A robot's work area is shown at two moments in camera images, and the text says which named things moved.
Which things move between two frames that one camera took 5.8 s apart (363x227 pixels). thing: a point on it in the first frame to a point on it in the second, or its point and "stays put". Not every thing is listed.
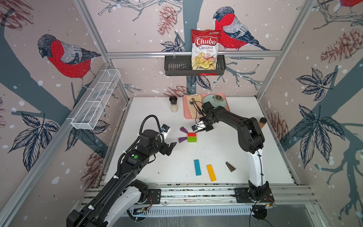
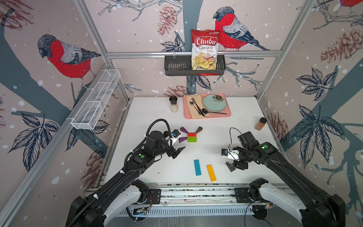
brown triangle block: x=230 y=167 stays put
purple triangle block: x=183 y=129 stays put
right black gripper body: x=206 y=123 to x=244 y=157
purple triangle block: x=180 y=139 stays put
